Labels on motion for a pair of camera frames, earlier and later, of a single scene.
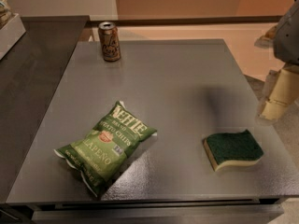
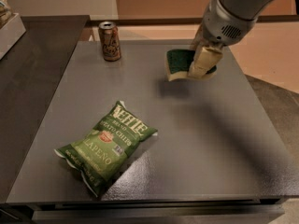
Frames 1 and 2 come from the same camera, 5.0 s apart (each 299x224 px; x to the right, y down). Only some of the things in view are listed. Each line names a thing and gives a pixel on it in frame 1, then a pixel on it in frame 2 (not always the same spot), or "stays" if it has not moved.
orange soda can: [110, 41] stays
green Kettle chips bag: [101, 152] stays
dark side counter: [30, 77] stays
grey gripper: [289, 37] -> [221, 27]
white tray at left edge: [10, 34] stays
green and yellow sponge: [233, 148] -> [177, 63]
